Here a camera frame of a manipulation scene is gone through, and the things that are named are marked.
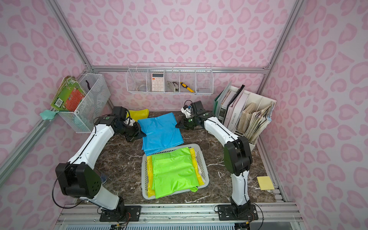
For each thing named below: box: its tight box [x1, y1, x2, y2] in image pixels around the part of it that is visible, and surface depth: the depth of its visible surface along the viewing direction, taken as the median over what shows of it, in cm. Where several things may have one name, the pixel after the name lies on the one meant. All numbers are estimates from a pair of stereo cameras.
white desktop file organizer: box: [218, 85, 277, 149], surface depth 92 cm
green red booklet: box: [50, 75, 87, 112], surface depth 73 cm
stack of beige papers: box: [237, 101, 275, 144], surface depth 90 cm
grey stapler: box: [166, 80, 180, 93], surface depth 101 cm
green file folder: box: [213, 80, 232, 119], surface depth 87 cm
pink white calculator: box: [151, 72, 165, 92], surface depth 97 cm
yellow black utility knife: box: [179, 81, 195, 93], surface depth 100 cm
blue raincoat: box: [138, 112, 184, 156], surface depth 85 cm
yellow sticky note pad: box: [256, 175, 275, 191], surface depth 85 cm
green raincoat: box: [151, 146, 200, 199], surface depth 79 cm
